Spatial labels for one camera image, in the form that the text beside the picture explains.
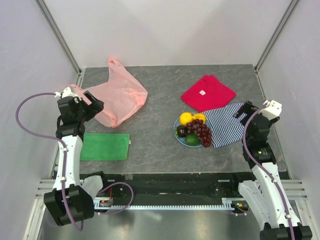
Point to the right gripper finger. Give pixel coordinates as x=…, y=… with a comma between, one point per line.
x=249, y=107
x=240, y=112

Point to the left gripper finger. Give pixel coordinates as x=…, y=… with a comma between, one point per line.
x=88, y=98
x=95, y=106

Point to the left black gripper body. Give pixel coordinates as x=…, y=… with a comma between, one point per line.
x=82, y=112

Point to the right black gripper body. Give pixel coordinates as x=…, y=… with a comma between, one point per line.
x=247, y=139

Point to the pink plastic bag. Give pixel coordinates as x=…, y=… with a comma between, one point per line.
x=123, y=95

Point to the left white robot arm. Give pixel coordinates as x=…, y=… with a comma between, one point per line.
x=72, y=199

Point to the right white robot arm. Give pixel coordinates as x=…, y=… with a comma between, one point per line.
x=266, y=195

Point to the blue white striped cloth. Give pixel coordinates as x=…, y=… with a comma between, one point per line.
x=225, y=128

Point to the red folded t-shirt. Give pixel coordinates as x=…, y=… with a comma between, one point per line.
x=208, y=93

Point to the green towel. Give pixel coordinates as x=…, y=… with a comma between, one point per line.
x=103, y=147

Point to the purple grape bunch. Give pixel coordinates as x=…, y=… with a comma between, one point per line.
x=203, y=132

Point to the yellow lemon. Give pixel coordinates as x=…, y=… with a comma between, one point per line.
x=185, y=118

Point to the green lime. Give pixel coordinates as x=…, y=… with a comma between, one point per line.
x=192, y=140

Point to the dark mangosteen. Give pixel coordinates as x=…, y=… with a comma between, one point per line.
x=181, y=131

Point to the light blue plate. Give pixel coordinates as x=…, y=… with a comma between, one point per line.
x=182, y=139

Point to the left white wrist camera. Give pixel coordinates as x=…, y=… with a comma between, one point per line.
x=69, y=92

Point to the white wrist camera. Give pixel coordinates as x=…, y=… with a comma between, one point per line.
x=272, y=109
x=69, y=92

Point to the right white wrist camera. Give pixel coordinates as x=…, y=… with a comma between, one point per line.
x=272, y=109

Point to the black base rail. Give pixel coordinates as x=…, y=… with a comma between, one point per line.
x=175, y=188

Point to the white slotted cable duct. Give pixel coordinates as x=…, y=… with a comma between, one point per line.
x=227, y=205

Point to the left aluminium frame post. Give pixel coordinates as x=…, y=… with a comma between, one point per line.
x=46, y=13

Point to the aluminium frame post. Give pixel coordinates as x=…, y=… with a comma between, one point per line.
x=46, y=13
x=292, y=5

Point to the right aluminium frame post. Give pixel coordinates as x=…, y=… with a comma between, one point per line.
x=292, y=5

